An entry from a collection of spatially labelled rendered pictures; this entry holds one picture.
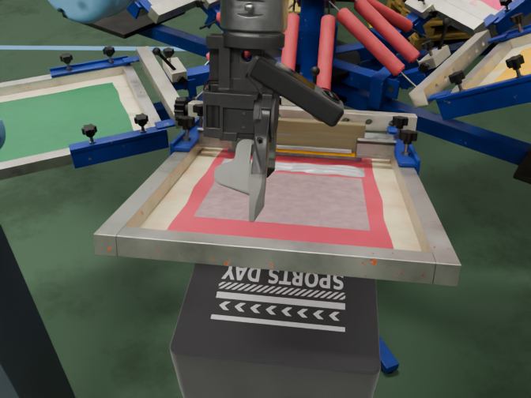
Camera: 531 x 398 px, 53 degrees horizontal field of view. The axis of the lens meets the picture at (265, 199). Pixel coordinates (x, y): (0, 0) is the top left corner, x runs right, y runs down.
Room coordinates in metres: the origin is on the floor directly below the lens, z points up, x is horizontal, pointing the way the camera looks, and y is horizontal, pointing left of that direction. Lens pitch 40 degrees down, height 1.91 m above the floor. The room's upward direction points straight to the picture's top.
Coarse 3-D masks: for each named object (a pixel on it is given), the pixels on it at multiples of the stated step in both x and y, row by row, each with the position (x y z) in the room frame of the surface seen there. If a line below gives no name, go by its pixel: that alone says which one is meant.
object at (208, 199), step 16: (288, 160) 1.13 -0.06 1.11; (208, 176) 0.99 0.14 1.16; (272, 176) 1.01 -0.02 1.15; (288, 176) 1.01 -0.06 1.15; (192, 192) 0.89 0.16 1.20; (208, 192) 0.89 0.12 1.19; (224, 192) 0.90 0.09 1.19; (240, 192) 0.90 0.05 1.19; (272, 192) 0.91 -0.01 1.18; (192, 208) 0.80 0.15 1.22; (208, 208) 0.81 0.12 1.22; (224, 208) 0.81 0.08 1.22; (240, 208) 0.81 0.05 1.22; (272, 208) 0.82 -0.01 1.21; (176, 224) 0.73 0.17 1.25; (192, 224) 0.73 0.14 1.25; (208, 224) 0.73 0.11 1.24; (224, 224) 0.74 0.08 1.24; (240, 224) 0.74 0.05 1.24; (256, 224) 0.74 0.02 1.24; (272, 224) 0.74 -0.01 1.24
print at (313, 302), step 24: (240, 288) 0.83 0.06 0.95; (264, 288) 0.83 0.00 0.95; (288, 288) 0.83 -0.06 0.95; (312, 288) 0.83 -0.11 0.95; (336, 288) 0.83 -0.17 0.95; (216, 312) 0.76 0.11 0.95; (240, 312) 0.76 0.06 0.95; (264, 312) 0.76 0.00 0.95; (288, 312) 0.76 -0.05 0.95; (312, 312) 0.76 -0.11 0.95; (336, 312) 0.76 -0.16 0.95
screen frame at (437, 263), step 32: (192, 160) 1.10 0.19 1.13; (160, 192) 0.85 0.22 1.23; (416, 192) 0.85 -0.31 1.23; (128, 224) 0.67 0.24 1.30; (416, 224) 0.73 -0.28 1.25; (128, 256) 0.61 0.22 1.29; (160, 256) 0.60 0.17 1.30; (192, 256) 0.60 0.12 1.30; (224, 256) 0.59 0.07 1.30; (256, 256) 0.59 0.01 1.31; (288, 256) 0.58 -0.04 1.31; (320, 256) 0.58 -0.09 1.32; (352, 256) 0.58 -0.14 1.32; (384, 256) 0.58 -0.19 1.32; (416, 256) 0.58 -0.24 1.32; (448, 256) 0.58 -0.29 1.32
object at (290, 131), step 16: (288, 128) 1.17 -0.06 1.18; (304, 128) 1.16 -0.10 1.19; (320, 128) 1.16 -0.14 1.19; (336, 128) 1.16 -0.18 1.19; (352, 128) 1.15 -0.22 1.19; (288, 144) 1.16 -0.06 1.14; (304, 144) 1.15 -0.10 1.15; (320, 144) 1.15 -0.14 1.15; (336, 144) 1.14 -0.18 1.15; (352, 144) 1.14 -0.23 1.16
